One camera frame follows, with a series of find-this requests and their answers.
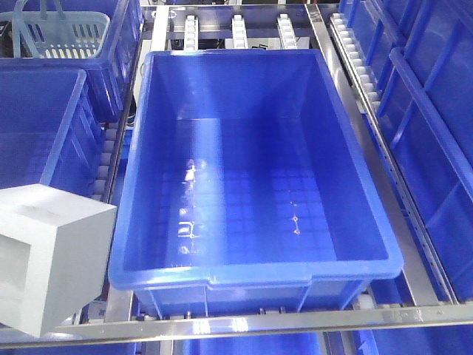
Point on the large blue target bin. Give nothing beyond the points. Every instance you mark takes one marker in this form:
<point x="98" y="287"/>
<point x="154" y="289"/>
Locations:
<point x="246" y="189"/>

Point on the steel roller shelf frame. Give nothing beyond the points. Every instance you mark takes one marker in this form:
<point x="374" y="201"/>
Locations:
<point x="433" y="301"/>

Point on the blue bin at right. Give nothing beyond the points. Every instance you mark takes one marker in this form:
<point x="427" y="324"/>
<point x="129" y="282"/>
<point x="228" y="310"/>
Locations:
<point x="426" y="119"/>

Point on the blue bin at left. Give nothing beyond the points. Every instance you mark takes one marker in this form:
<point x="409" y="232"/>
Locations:
<point x="49" y="132"/>

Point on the light blue plastic basket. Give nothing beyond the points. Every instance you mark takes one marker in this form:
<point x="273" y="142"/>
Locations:
<point x="56" y="33"/>

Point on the blue bin holding basket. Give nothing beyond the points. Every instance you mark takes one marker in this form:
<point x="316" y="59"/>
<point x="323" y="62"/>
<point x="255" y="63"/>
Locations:
<point x="109" y="75"/>

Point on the gray hollow square base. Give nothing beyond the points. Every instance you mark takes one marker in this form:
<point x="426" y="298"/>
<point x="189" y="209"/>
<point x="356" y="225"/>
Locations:
<point x="54" y="251"/>

